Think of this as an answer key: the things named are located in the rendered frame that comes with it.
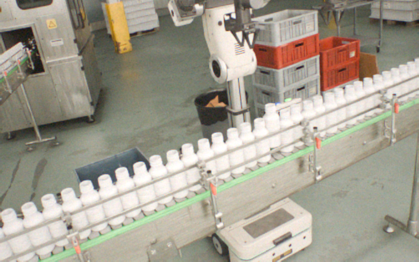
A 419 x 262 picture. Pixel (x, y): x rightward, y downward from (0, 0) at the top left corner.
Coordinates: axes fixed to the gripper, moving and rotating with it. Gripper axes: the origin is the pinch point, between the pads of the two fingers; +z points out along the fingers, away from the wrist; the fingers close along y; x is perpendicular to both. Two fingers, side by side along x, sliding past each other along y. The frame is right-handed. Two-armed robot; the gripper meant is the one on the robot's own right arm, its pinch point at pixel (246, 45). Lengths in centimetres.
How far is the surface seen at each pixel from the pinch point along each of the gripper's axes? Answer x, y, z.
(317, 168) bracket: 9, 26, 47
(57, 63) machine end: -33, -351, 52
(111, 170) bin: -54, -43, 52
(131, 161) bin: -44, -43, 51
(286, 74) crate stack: 145, -156, 80
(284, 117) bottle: 2.2, 16.5, 25.7
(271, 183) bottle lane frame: -9, 20, 48
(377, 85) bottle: 54, 17, 28
